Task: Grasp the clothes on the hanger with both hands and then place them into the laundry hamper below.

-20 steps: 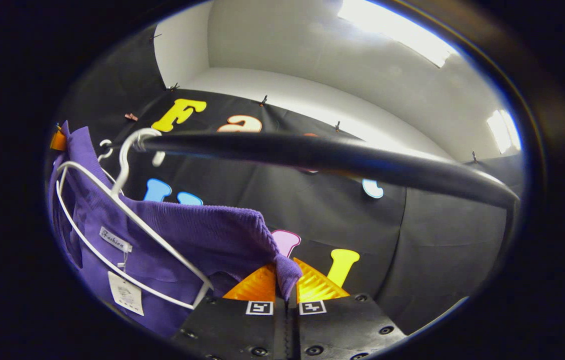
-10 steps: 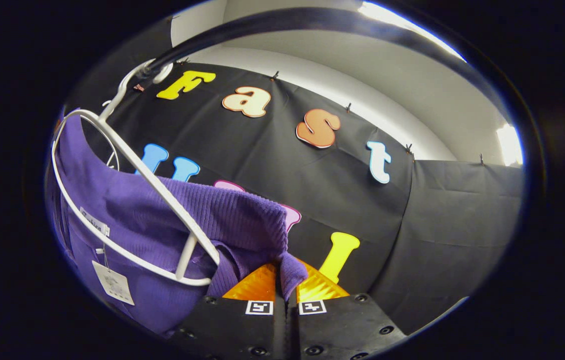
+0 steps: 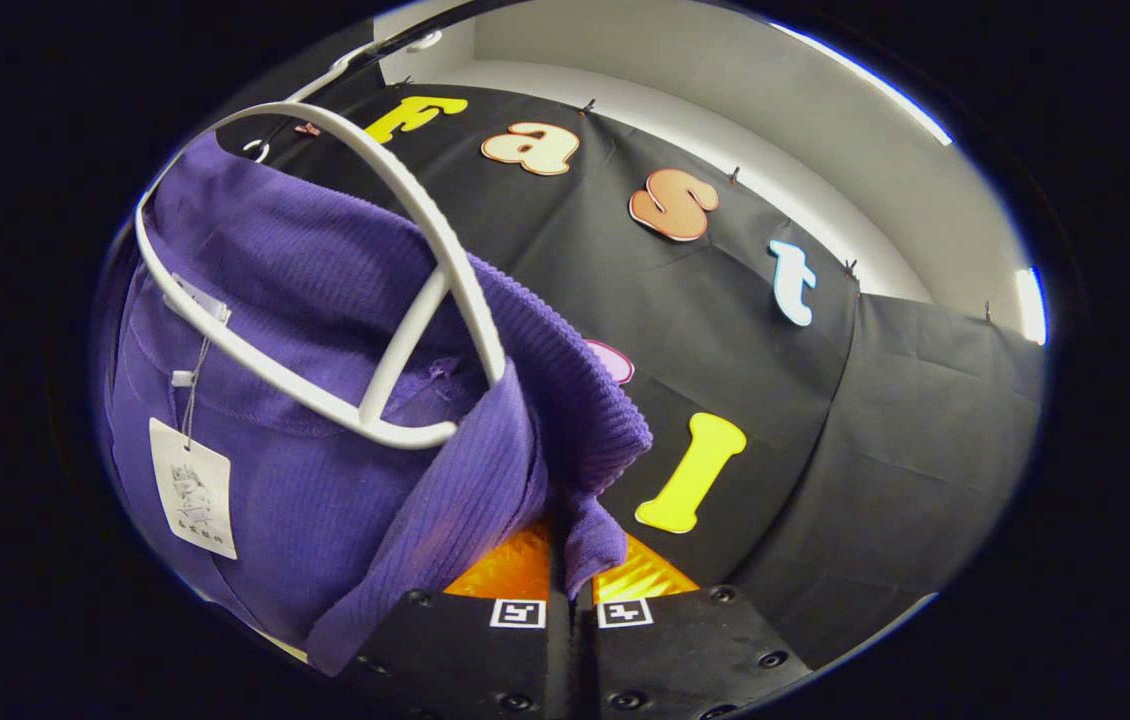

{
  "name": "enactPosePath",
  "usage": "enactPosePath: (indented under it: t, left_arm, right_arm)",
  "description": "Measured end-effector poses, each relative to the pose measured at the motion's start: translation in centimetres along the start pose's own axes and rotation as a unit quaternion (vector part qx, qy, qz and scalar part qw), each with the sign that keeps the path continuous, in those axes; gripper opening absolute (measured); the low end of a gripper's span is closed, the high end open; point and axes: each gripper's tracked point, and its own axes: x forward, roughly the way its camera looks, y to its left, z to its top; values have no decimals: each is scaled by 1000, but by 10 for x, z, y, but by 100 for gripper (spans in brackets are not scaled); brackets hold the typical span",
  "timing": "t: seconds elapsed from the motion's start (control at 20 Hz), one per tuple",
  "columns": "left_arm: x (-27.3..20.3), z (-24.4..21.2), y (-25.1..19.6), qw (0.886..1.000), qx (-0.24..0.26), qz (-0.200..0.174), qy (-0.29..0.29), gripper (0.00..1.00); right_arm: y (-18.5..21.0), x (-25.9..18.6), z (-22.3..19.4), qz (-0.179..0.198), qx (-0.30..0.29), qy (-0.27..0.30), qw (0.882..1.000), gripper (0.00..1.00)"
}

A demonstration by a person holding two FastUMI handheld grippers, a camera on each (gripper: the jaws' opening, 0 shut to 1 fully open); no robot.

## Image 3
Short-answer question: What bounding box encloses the ceiling light strip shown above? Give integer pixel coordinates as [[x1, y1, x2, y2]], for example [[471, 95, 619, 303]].
[[1015, 265, 1048, 346]]

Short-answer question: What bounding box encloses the purple corduroy jacket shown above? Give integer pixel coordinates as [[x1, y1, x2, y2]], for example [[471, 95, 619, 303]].
[[103, 130, 654, 679]]

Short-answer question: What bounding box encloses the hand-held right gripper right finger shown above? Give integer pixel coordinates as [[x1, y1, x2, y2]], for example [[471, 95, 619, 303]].
[[575, 530, 816, 720]]

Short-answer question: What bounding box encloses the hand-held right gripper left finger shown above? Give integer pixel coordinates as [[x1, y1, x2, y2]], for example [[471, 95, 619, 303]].
[[335, 518, 574, 720]]

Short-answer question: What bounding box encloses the white paper hang tag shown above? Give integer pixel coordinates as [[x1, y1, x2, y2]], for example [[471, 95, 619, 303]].
[[148, 418, 238, 561]]

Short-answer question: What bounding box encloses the white plastic hanger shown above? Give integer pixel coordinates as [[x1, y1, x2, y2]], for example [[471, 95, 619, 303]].
[[133, 28, 510, 453]]

